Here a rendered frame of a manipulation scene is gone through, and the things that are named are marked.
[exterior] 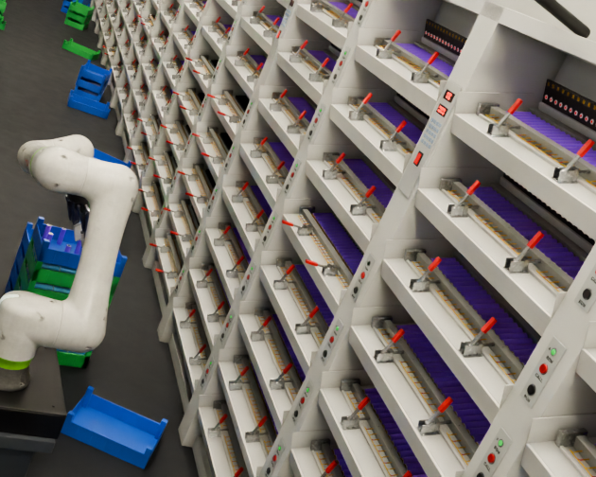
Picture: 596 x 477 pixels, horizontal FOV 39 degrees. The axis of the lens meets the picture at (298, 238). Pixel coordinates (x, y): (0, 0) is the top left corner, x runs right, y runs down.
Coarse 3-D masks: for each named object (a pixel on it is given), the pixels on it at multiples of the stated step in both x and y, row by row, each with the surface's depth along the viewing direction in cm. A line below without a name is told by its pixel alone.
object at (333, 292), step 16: (288, 208) 269; (304, 208) 268; (320, 208) 272; (304, 240) 252; (304, 256) 247; (320, 256) 242; (320, 272) 234; (320, 288) 232; (336, 288) 226; (336, 304) 219
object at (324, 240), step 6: (306, 210) 267; (300, 216) 266; (306, 216) 264; (312, 222) 259; (318, 228) 255; (318, 234) 252; (318, 240) 250; (324, 240) 247; (318, 246) 247; (324, 246) 246; (330, 246) 244; (330, 252) 241; (336, 252) 241; (330, 258) 239; (336, 258) 237; (342, 264) 234; (342, 270) 231; (348, 270) 231; (342, 276) 231; (348, 276) 227; (342, 282) 227; (348, 282) 226
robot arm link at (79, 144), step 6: (60, 138) 268; (66, 138) 268; (72, 138) 268; (78, 138) 268; (84, 138) 270; (54, 144) 266; (60, 144) 266; (66, 144) 266; (72, 144) 267; (78, 144) 267; (84, 144) 268; (90, 144) 271; (72, 150) 266; (78, 150) 267; (84, 150) 268; (90, 150) 270; (90, 156) 270
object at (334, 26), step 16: (304, 0) 313; (320, 0) 298; (336, 0) 316; (352, 0) 311; (304, 16) 304; (320, 16) 291; (336, 16) 289; (352, 16) 286; (320, 32) 286; (336, 32) 270
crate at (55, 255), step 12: (36, 228) 303; (60, 228) 309; (36, 240) 299; (48, 240) 289; (72, 240) 313; (36, 252) 295; (48, 252) 290; (60, 252) 292; (72, 252) 307; (60, 264) 294; (72, 264) 296; (120, 264) 302; (120, 276) 305
